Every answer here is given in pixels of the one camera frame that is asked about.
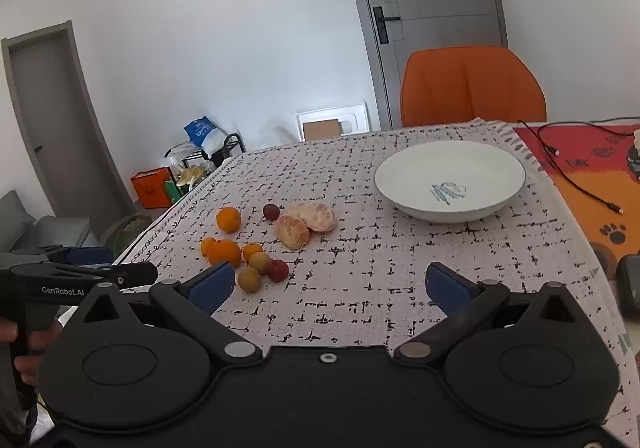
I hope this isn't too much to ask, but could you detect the black device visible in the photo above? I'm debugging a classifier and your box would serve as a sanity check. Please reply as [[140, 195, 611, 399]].
[[615, 254, 640, 319]]

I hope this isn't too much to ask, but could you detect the blue plastic bag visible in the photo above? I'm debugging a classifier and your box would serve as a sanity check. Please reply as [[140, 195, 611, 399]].
[[184, 115, 217, 146]]

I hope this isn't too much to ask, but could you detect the black cable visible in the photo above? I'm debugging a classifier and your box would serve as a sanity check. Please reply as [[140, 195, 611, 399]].
[[516, 120, 624, 215], [537, 116, 640, 155]]

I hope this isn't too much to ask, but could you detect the cardboard box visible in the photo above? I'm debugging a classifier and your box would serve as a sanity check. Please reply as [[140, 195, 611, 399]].
[[301, 119, 343, 142]]

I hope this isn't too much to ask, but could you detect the black door handle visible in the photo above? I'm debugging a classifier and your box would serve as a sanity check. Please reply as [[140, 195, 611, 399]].
[[372, 6, 401, 44]]

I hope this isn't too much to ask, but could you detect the bread piece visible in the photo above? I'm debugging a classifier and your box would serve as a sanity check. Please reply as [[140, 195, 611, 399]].
[[285, 201, 337, 233]]

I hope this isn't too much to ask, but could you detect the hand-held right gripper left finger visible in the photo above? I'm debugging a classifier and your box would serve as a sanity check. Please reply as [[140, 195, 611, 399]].
[[65, 260, 263, 369]]

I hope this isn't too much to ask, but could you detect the white plastic bag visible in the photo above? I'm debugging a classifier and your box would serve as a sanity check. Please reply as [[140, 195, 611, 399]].
[[202, 129, 231, 155]]

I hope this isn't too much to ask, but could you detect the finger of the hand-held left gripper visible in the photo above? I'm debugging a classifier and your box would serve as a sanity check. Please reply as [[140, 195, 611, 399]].
[[37, 245, 115, 266], [47, 261, 159, 287]]

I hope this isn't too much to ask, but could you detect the orange chair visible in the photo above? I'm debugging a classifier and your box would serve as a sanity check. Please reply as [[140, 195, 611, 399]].
[[400, 46, 547, 129]]

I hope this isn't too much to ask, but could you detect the grey sofa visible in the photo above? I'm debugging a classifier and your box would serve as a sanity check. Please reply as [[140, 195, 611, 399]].
[[0, 190, 91, 253]]

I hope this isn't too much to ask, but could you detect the white foam packaging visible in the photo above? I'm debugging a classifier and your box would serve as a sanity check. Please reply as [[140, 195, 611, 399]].
[[294, 101, 370, 143]]

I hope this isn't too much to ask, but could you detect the peeled orange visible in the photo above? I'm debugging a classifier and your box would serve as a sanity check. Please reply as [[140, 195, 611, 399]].
[[276, 214, 311, 250]]

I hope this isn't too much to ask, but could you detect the orange paw print mat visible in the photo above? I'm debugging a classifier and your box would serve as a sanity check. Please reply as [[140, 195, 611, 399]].
[[512, 120, 640, 279]]

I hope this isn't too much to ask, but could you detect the green backpack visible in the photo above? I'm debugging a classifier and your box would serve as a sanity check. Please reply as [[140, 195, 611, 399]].
[[102, 215, 153, 253]]

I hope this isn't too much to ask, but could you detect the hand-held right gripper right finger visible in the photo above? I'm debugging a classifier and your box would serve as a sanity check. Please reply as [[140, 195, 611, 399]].
[[392, 262, 591, 369]]

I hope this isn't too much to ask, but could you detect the orange box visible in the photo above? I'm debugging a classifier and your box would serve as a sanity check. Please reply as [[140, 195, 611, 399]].
[[131, 168, 173, 209]]

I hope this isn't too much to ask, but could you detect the black metal rack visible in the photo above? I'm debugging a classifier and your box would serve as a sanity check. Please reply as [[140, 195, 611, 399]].
[[167, 134, 244, 169]]

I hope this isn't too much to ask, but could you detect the white plate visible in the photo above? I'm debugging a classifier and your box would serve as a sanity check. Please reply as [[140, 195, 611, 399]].
[[374, 141, 527, 223]]

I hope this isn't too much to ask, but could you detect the person's left hand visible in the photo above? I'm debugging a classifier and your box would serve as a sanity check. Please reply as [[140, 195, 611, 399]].
[[0, 320, 62, 386]]

